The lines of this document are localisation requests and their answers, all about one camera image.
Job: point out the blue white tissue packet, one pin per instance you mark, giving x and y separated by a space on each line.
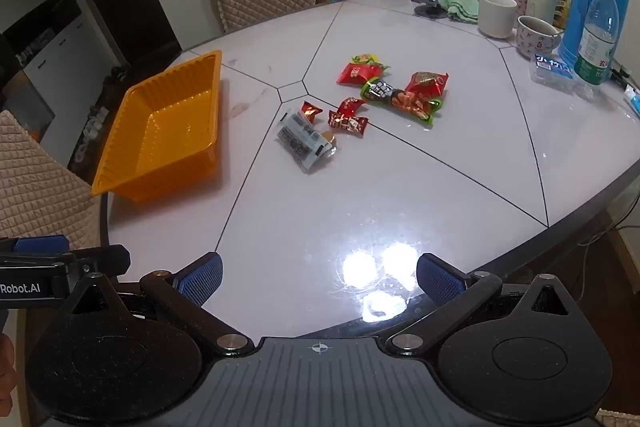
550 67

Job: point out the yellow green candy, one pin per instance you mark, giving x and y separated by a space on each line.
367 58

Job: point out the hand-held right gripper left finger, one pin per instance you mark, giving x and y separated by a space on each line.
202 279

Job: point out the grey black snack packet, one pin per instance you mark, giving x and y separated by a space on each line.
302 142

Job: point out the small red candy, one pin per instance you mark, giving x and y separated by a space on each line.
310 111

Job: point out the red gold candy packet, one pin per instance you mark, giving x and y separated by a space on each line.
350 125
350 106

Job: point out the green cloth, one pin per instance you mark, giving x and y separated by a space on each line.
462 9

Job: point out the white cabinet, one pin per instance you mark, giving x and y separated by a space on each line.
60 42

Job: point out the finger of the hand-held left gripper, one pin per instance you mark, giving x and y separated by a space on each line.
40 244
105 259

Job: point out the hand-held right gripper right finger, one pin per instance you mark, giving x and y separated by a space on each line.
440 279

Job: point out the white cup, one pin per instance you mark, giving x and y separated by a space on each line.
495 14

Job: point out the small blue white packet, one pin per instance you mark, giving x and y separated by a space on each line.
632 99

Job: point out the large red snack packet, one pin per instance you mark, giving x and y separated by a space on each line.
425 83

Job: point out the patterned mug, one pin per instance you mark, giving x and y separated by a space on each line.
535 42

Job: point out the orange plastic tray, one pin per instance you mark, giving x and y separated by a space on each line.
165 132

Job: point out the green black snack packet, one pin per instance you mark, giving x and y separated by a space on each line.
395 99

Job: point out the clear water bottle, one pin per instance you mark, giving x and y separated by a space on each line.
597 37

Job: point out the red square snack packet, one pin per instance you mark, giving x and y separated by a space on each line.
355 73

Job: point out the person's left hand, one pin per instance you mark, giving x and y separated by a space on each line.
6 367

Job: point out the small amber candy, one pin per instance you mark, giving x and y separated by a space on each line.
328 137

